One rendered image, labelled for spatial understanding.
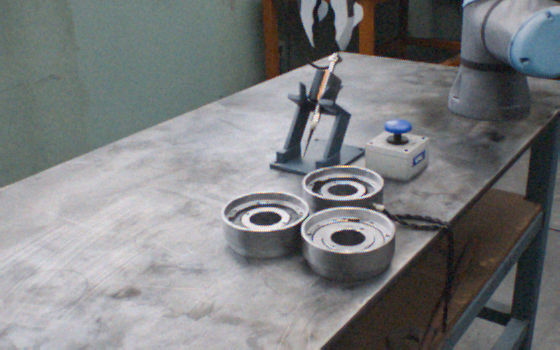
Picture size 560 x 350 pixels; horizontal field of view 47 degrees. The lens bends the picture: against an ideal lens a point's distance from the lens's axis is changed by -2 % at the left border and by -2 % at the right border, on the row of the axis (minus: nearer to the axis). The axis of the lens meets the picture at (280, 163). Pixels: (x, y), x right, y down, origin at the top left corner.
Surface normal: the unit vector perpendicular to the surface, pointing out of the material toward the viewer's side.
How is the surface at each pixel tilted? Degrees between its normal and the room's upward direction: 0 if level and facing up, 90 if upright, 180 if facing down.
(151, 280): 0
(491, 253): 0
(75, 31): 90
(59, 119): 90
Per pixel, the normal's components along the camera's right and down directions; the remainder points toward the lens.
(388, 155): -0.59, 0.33
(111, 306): -0.04, -0.92
